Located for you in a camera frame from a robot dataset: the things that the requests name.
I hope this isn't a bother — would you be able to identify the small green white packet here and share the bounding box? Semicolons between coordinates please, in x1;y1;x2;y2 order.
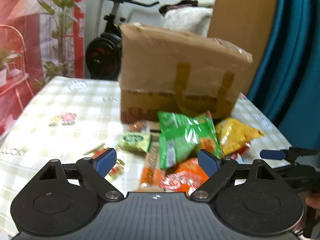
118;132;152;153

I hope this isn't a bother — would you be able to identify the yellow chip bag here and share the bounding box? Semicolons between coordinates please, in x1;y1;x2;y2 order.
215;118;265;157

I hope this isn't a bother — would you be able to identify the white quilted blanket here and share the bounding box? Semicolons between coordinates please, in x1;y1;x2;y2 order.
163;7;214;37

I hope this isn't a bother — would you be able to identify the person right hand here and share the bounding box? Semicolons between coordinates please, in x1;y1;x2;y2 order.
305;193;320;210

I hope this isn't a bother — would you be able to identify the black exercise bike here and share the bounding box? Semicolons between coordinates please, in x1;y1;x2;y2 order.
85;0;159;81

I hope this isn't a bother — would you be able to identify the red printed backdrop cloth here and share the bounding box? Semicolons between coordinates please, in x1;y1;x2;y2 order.
1;0;86;136

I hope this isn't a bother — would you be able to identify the black garment with pink trim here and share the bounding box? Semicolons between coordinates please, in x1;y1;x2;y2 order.
158;0;199;15

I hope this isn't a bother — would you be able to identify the orange red snack bag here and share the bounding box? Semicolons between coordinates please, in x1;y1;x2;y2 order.
159;158;209;196

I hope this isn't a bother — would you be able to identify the cardboard box with plastic liner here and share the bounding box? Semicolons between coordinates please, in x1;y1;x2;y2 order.
118;23;253;124

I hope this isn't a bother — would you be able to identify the orange cracker package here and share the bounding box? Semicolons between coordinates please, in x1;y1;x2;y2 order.
137;142;165;192

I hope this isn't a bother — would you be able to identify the white cracker packet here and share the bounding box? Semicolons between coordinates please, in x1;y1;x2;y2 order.
126;120;160;133

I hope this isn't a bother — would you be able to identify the green snack bag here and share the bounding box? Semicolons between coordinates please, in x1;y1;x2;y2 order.
157;111;222;170

